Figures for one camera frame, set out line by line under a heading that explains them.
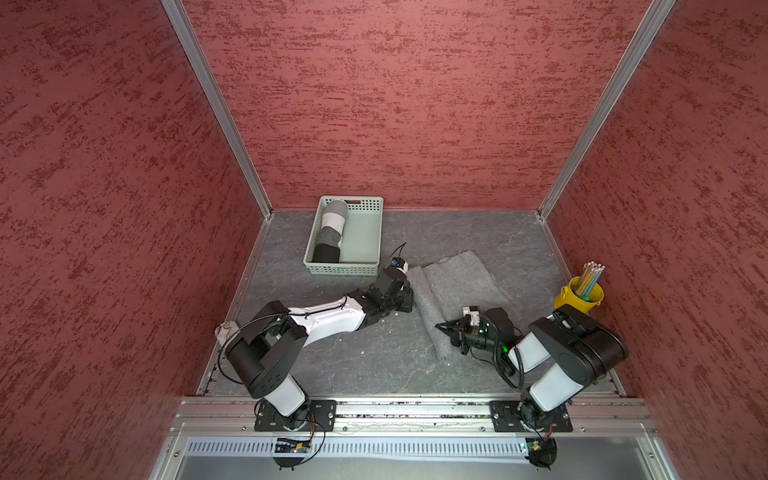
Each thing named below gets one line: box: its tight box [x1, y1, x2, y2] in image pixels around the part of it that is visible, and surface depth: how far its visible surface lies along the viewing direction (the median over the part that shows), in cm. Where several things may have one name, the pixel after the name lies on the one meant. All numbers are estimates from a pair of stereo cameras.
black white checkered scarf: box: [312, 200, 348, 263], surface depth 108 cm
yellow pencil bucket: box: [553, 276, 604, 313], surface depth 89 cm
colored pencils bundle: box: [576, 260, 606, 300], surface depth 87 cm
